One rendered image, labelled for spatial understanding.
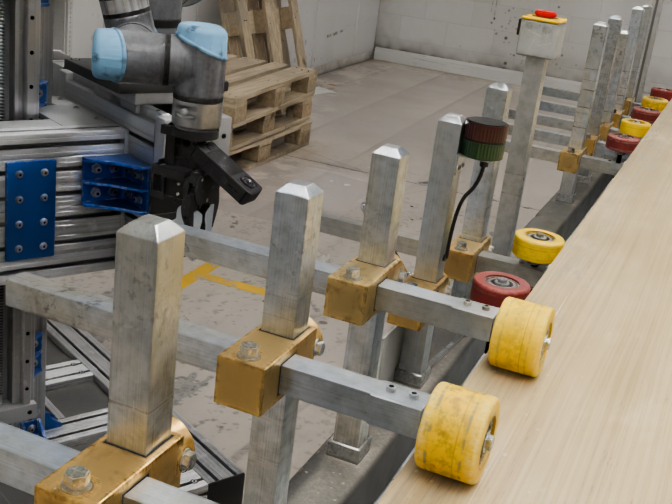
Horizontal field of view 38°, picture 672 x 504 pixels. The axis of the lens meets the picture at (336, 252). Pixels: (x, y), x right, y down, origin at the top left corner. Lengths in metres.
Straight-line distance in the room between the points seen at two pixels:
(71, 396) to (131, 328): 1.69
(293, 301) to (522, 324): 0.27
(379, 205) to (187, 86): 0.43
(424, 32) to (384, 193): 8.29
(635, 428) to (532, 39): 0.94
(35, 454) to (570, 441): 0.51
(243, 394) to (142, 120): 0.92
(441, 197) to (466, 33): 7.95
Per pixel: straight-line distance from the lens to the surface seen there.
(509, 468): 0.93
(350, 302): 1.10
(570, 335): 1.25
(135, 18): 1.56
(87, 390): 2.42
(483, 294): 1.34
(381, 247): 1.15
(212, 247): 1.21
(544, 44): 1.82
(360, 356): 1.21
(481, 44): 9.28
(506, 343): 1.07
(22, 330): 1.97
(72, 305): 1.02
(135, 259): 0.69
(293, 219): 0.90
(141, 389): 0.72
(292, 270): 0.92
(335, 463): 1.27
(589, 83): 2.58
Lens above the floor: 1.37
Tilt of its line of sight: 20 degrees down
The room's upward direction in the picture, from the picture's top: 7 degrees clockwise
